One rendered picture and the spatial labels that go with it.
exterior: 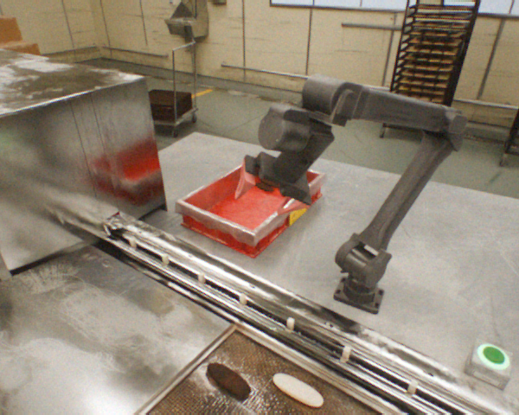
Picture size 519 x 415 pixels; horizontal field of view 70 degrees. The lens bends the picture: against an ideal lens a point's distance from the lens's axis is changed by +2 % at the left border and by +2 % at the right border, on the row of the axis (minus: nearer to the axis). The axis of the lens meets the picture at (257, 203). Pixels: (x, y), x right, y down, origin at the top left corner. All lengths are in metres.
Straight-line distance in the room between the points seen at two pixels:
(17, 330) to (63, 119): 0.50
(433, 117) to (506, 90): 4.20
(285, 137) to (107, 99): 0.68
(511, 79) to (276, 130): 4.57
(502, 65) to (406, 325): 4.22
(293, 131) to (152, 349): 0.53
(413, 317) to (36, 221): 1.00
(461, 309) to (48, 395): 0.95
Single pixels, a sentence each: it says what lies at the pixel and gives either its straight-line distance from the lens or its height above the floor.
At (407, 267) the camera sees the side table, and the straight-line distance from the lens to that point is 1.20.
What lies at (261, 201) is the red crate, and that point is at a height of 0.82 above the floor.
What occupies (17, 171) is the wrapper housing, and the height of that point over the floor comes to 1.17.
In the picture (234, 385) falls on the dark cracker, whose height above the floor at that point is 0.92.
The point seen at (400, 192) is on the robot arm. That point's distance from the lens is 0.95.
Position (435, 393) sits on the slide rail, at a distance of 0.91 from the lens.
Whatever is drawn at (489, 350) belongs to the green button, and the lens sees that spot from 0.95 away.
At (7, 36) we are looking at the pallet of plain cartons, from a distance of 5.31.
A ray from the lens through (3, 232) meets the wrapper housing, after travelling 1.08.
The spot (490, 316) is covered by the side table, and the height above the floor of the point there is 0.82.
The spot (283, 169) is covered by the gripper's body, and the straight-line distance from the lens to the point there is 0.64.
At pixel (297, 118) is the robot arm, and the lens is 0.57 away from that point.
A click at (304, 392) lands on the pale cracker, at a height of 0.91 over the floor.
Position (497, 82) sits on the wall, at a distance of 5.04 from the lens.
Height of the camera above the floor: 1.57
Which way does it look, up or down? 32 degrees down
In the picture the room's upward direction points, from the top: straight up
